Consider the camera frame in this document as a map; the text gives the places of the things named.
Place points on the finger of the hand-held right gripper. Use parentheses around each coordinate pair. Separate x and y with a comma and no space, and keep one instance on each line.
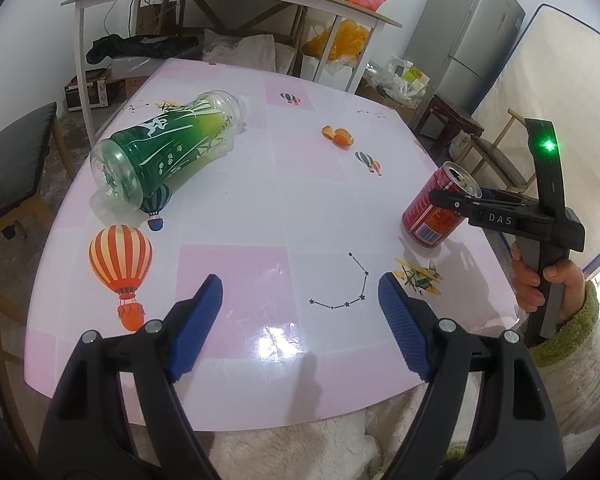
(505,199)
(450,200)

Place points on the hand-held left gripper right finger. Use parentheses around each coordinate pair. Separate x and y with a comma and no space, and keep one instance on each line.
(405,325)

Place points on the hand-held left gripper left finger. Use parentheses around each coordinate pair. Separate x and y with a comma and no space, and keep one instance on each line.
(197,325)

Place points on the red drink can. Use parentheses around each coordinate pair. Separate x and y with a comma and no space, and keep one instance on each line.
(425,220)

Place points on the person's right forearm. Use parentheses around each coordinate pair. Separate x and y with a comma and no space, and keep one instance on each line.
(575,360)

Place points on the person's right hand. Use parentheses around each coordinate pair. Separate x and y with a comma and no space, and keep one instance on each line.
(527,285)

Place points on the grey seat wooden chair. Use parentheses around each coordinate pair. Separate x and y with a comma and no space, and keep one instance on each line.
(500,160)

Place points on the dark wooden stool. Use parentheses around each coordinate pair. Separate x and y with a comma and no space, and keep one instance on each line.
(450,110)

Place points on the large cardboard box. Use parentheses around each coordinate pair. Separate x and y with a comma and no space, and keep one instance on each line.
(380,99)

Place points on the orange peel piece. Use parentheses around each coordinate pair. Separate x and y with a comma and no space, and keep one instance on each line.
(327,131)
(343,138)

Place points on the crumpled white bags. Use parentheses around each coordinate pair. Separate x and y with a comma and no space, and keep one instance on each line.
(397,72)

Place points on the silver refrigerator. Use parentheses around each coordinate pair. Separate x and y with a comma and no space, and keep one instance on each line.
(460,35)

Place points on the green plastic bottle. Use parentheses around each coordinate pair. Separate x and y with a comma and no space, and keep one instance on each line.
(165,150)

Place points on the orange plastic bag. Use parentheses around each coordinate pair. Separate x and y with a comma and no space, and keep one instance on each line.
(345,42)

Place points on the black seat wooden chair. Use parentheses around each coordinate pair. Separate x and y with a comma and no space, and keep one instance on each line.
(10,160)

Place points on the toaster oven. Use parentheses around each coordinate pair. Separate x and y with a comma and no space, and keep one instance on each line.
(87,92)

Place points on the white plastic bag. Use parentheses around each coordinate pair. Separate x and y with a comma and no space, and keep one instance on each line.
(240,50)

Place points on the black cloth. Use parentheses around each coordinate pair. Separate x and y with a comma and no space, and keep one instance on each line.
(130,47)

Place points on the small cardboard box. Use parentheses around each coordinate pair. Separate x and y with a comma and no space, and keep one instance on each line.
(150,20)

